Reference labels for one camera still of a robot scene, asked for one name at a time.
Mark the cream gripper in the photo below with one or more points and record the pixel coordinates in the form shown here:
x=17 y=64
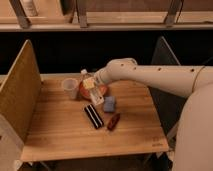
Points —
x=89 y=83

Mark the white plastic bottle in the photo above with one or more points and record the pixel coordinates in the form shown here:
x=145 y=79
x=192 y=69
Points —
x=95 y=94

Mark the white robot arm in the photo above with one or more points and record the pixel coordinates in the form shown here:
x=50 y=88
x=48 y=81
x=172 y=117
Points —
x=194 y=142

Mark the orange ceramic bowl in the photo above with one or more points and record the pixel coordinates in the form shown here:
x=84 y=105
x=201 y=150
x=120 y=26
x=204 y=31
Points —
x=85 y=93

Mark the white bottle on shelf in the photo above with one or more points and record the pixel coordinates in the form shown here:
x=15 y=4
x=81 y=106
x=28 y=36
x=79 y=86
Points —
x=30 y=8

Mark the clear plastic cup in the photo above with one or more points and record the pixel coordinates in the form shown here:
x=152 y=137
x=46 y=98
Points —
x=71 y=87

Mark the blue sponge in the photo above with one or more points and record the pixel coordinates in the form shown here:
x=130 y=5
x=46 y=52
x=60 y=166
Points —
x=109 y=104

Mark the black striped rectangular box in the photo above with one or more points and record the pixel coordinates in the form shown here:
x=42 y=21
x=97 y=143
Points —
x=94 y=116

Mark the dark red small object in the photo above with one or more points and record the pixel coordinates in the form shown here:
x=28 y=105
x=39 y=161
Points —
x=113 y=122

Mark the left wooden side panel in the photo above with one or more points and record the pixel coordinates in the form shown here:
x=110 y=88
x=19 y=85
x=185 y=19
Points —
x=18 y=94

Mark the wooden shelf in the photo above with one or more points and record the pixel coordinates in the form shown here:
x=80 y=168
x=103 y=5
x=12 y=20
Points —
x=107 y=15

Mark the right dark side panel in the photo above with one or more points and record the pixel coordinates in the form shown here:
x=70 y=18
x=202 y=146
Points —
x=168 y=106

